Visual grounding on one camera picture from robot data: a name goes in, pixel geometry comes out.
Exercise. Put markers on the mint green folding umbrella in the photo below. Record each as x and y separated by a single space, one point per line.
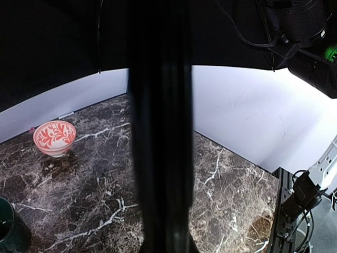
48 43

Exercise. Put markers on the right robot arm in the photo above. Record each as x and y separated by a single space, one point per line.
298 33

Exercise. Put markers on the red patterned white bowl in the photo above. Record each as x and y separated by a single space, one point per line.
55 138

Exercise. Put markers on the dark green mug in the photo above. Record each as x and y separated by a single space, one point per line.
15 234

